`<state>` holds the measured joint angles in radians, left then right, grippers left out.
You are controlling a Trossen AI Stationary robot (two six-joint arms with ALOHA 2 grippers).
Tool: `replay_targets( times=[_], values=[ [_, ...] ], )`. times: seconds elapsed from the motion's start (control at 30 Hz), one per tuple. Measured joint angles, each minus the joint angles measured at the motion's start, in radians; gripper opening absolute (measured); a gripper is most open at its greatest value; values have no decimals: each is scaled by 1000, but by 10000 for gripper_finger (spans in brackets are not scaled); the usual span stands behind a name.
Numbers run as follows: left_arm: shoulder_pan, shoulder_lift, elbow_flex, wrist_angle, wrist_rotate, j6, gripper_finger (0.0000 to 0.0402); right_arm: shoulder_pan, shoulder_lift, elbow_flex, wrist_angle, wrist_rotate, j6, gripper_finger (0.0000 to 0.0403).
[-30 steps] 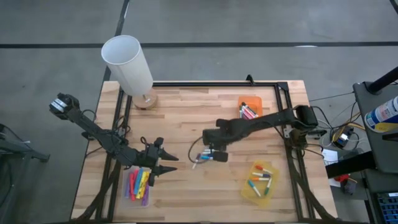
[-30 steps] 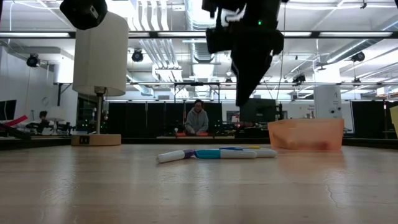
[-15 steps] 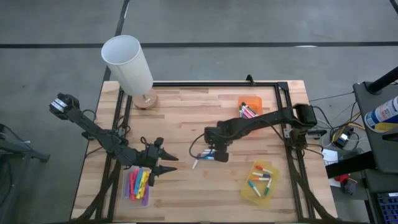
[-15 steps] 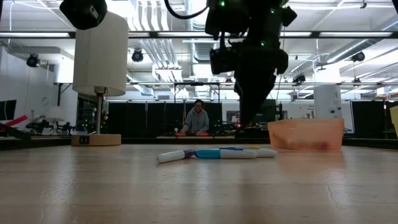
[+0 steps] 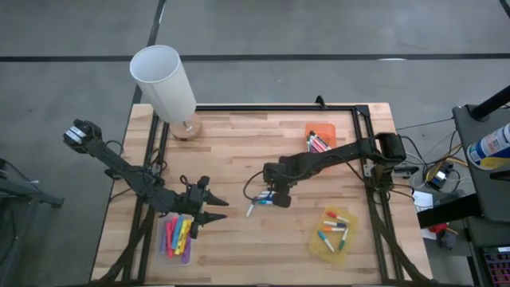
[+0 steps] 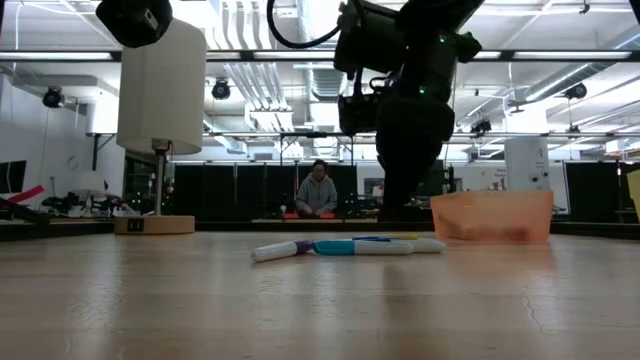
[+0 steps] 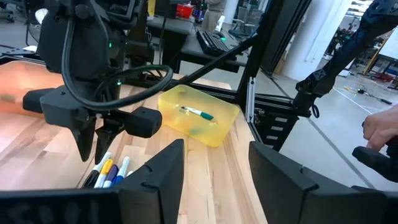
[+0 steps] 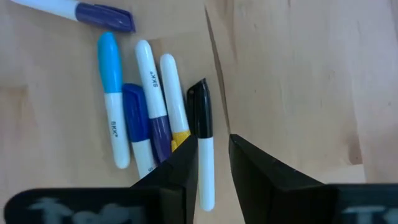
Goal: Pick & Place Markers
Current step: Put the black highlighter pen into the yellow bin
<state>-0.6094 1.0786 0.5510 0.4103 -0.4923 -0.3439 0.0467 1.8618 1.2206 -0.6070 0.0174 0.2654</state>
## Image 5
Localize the orange plastic bin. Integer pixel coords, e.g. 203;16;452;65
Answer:
304;122;338;155

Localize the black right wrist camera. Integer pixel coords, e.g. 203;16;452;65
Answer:
272;192;292;209

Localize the white shade table lamp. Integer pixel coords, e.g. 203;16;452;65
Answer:
129;44;203;142

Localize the turquoise mini marker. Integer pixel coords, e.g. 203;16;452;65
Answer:
316;230;336;254

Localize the black table frame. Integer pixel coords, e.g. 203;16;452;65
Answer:
91;95;435;287

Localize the green mini marker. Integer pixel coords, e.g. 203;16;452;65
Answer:
338;227;351;252

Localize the black pole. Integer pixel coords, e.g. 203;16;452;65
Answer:
469;85;510;121

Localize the black stand leg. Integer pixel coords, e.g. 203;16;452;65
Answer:
0;158;65;210

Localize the pink permanent marker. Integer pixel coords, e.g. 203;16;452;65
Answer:
309;137;326;155

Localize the blue highlighter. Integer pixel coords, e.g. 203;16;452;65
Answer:
172;214;186;250

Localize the red mini marker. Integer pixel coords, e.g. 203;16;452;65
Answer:
326;210;351;225

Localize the white paper sheet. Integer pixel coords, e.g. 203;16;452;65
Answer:
412;190;435;213

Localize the black keyboard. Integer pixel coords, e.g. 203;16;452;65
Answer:
481;246;510;286

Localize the clear plastic bin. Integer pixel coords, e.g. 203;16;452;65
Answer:
153;213;194;268

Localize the small electronic box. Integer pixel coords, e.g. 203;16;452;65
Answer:
424;163;453;191

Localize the grey cart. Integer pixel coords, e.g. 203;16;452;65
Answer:
452;104;510;222

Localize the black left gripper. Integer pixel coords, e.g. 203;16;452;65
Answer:
182;182;230;241

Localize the yellow highlighter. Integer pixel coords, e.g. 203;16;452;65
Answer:
175;219;189;257

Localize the white blue spray can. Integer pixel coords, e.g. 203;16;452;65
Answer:
466;122;510;171

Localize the red permanent marker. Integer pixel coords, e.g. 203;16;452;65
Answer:
312;133;332;151

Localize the yellow plastic bin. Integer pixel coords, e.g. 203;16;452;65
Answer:
308;205;359;265

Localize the dark purple highlighter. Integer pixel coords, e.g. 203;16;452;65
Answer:
181;238;192;265

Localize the red highlighter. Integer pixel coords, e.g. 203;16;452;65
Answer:
165;221;175;258

